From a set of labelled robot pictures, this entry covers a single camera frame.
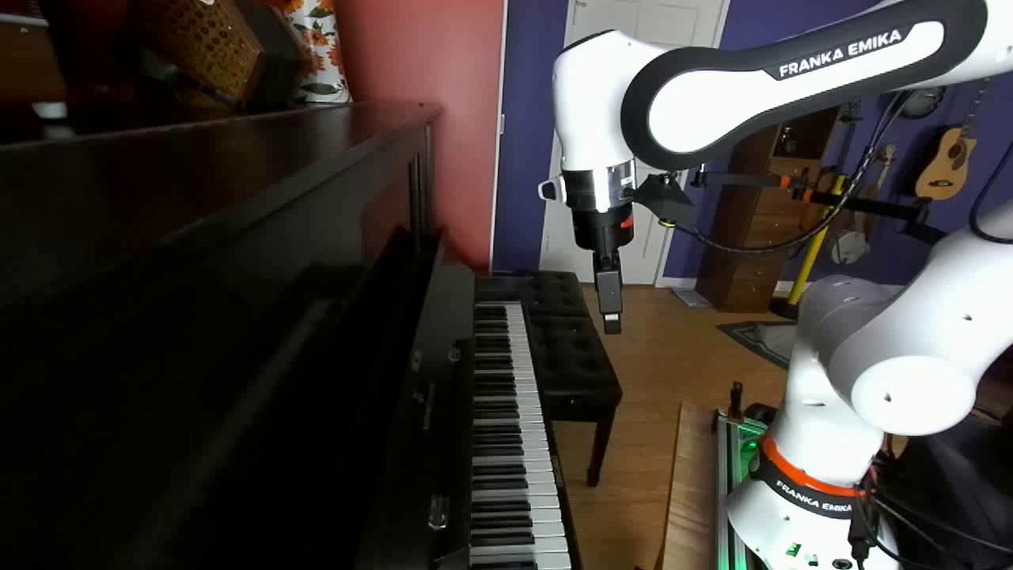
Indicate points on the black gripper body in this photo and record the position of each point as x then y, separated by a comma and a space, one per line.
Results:
601, 230

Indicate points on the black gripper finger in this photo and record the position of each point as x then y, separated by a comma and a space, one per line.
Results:
608, 300

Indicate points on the black piano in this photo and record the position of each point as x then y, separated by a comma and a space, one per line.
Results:
210, 336

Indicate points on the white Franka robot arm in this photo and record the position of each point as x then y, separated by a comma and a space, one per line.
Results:
739, 95

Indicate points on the black padded piano bench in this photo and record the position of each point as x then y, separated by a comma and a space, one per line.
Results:
572, 349

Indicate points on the white door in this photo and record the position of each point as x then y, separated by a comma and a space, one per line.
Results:
554, 160

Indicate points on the brown wooden cabinet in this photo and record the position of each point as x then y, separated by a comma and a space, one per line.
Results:
753, 241

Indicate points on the dark floor rug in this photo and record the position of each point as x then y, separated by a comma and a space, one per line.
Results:
759, 339

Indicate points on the wooden board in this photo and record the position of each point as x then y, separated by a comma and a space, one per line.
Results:
692, 492

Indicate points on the black horizontal stand bar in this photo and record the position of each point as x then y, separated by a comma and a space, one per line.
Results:
881, 206

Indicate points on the floral patterned cloth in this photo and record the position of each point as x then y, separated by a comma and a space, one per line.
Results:
322, 41

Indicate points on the small wooden ukulele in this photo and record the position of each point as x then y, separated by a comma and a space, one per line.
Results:
945, 162

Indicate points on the brown woven basket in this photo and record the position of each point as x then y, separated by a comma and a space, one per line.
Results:
210, 41

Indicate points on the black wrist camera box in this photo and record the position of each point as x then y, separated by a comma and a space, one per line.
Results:
666, 197

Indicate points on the green lit metal base frame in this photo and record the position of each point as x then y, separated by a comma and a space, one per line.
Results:
739, 460

